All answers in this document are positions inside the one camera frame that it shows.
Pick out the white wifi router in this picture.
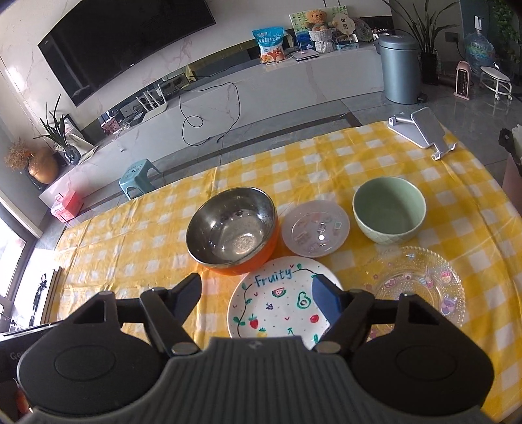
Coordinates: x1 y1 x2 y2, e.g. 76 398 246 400
136 89 168 122

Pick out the green plant in glass vase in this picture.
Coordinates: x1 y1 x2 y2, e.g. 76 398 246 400
40 96 81 165

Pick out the small teal plastic stool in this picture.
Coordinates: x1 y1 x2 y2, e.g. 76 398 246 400
118 159 163 201

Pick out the brown teddy bear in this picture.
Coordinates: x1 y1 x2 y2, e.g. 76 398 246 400
305 10 329 31

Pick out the yellow checkered tablecloth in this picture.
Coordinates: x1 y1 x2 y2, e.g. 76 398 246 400
51 123 521 420

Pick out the hanging ivy plant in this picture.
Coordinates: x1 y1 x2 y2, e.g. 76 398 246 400
491 0 521 65

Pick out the white phone stand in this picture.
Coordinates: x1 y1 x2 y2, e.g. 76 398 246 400
388 107 456 161

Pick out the black wall television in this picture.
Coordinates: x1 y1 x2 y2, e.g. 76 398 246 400
38 0 215 106

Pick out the grey blue trash can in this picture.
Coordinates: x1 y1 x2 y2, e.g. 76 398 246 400
378 35 421 105

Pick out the black hanging cable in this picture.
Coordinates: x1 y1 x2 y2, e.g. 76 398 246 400
177 80 243 148

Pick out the white TV cabinet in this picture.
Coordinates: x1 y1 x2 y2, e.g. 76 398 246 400
39 45 383 207

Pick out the small white sticker plate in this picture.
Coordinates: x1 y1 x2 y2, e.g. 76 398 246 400
281 200 350 258

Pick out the white Fruity painted plate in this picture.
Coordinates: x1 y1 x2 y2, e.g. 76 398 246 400
227 256 341 349

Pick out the pink small heater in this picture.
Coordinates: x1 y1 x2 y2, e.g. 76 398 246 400
454 61 471 100

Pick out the copper round vase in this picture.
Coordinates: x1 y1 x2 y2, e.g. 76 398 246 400
27 147 59 185

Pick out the clear glass sticker plate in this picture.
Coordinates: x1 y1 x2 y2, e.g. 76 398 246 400
358 247 466 327

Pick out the tall potted green plant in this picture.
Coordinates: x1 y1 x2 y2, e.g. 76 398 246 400
384 0 458 86

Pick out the green ceramic bowl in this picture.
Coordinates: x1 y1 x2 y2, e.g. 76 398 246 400
352 177 427 246

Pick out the wooden tray with black item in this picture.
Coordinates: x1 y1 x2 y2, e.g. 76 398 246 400
28 267 63 327

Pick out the red pink box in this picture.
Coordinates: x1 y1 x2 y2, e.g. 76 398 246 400
51 190 83 223

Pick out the blue snack bag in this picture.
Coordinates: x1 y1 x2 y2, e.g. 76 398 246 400
252 26 286 65

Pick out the white round stool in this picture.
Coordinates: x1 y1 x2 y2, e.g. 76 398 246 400
480 66 513 101

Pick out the blue water jug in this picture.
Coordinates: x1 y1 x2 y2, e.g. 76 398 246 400
465 15 496 75

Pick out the orange steel bowl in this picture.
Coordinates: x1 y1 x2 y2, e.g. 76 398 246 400
186 186 281 276

